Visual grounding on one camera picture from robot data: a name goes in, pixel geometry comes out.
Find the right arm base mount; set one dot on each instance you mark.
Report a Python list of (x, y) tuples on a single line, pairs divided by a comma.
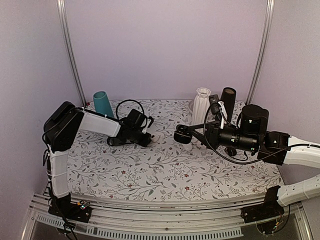
[(269, 208)]

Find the aluminium front rail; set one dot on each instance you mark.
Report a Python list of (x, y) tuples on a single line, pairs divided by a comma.
[(217, 219)]

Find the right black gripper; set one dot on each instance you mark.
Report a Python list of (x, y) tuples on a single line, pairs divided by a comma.
[(213, 129)]

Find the open white earbud case left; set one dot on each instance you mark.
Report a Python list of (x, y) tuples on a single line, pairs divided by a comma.
[(154, 138)]

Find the right aluminium frame post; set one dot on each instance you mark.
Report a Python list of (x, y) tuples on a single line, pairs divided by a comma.
[(270, 4)]

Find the white round plate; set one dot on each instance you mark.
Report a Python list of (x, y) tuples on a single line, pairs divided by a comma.
[(191, 106)]

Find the white ribbed vase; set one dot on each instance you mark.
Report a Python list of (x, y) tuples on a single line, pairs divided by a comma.
[(200, 105)]

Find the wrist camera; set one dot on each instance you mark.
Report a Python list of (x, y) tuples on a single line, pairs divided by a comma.
[(217, 108), (139, 121)]

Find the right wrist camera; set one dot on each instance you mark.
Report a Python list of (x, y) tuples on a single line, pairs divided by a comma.
[(217, 108)]

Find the black open earbud case right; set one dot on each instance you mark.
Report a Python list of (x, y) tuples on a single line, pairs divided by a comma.
[(232, 152)]

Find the left aluminium frame post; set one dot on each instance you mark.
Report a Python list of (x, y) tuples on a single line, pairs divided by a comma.
[(62, 13)]

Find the floral patterned table mat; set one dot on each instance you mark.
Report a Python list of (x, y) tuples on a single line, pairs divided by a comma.
[(164, 170)]

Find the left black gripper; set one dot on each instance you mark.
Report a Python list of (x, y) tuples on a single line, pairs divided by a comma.
[(145, 142)]

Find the black glossy charging case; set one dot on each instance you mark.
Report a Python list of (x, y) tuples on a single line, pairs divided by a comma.
[(183, 137)]

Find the closed white earbud case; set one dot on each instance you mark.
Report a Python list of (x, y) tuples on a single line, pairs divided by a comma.
[(188, 147)]

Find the aluminium frame post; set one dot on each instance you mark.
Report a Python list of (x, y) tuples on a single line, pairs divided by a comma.
[(270, 4), (62, 13)]

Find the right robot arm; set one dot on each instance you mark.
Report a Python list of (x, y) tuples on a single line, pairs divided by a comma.
[(271, 147)]

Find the black tapered vase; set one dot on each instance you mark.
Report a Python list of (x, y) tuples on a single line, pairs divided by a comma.
[(228, 97)]

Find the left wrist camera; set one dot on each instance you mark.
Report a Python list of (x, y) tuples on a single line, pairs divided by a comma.
[(139, 121)]

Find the dark grey mug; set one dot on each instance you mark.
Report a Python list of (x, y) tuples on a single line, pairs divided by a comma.
[(113, 141)]

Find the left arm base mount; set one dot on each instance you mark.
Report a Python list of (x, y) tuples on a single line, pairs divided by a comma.
[(63, 207)]

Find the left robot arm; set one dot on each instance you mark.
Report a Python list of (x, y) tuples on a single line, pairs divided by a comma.
[(61, 129)]

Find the teal tapered vase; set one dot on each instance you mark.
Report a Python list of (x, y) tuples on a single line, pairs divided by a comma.
[(102, 104)]

